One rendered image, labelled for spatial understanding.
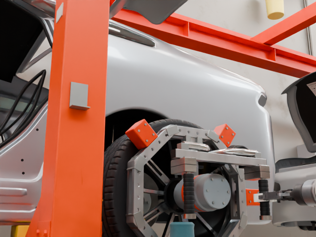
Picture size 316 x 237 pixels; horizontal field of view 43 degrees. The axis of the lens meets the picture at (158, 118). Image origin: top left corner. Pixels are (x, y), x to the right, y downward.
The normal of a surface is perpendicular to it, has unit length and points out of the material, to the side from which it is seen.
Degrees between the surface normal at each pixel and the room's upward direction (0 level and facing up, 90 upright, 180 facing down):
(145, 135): 90
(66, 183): 90
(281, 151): 90
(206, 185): 90
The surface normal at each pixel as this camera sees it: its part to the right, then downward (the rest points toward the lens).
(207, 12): 0.52, -0.22
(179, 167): -0.87, -0.14
